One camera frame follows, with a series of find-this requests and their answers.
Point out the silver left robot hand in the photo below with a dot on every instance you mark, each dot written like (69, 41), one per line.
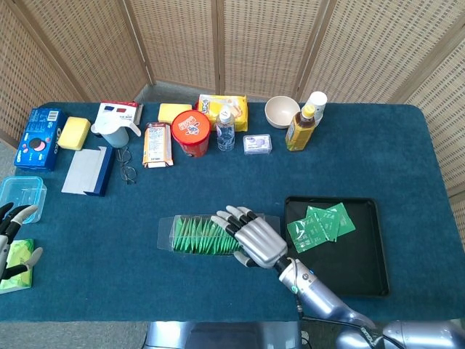
(25, 211)

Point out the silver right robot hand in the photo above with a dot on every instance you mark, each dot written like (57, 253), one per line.
(261, 243)

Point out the clear box of green packets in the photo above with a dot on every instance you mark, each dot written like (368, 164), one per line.
(166, 232)

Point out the silver-blue right robot arm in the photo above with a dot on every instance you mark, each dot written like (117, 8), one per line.
(319, 294)

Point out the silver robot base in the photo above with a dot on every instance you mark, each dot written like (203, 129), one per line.
(218, 336)

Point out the green tea packets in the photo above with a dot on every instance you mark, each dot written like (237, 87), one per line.
(196, 236)

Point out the blue Oreo cookie box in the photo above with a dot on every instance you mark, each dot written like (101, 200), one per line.
(36, 145)

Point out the navy box with white insert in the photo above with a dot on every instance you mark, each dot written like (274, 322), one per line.
(85, 171)

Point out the small clear box purple contents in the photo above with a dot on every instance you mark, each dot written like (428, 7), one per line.
(257, 144)

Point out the tea drink bottle yellow label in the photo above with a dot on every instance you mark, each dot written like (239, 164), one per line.
(298, 134)

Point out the yellow snack bag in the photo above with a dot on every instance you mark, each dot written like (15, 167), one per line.
(239, 109)

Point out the white box with 3D glasses print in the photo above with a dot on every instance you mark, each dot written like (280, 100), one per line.
(123, 111)

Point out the clear blue food container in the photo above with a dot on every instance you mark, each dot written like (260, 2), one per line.
(22, 191)

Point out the green tissue pack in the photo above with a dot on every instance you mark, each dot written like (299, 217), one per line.
(18, 251)

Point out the black rectangular tray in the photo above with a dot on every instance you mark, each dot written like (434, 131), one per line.
(345, 269)

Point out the yellow sponge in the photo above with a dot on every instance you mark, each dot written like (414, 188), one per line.
(74, 132)
(172, 112)

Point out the teal carpet table cover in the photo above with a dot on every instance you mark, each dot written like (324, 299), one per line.
(109, 272)

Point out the clear water bottle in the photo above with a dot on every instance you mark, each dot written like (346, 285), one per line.
(225, 136)

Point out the beige bowl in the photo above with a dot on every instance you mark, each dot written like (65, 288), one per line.
(281, 112)

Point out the red instant noodle cup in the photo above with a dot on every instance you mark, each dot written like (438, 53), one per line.
(190, 127)

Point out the orange and white carton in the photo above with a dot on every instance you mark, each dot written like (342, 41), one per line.
(157, 145)

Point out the white cap bottle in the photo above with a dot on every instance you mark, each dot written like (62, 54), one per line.
(318, 102)

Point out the wicker folding screen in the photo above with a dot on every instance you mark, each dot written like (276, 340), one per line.
(254, 43)

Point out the thin-frame eyeglasses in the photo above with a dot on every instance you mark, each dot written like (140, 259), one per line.
(128, 173)

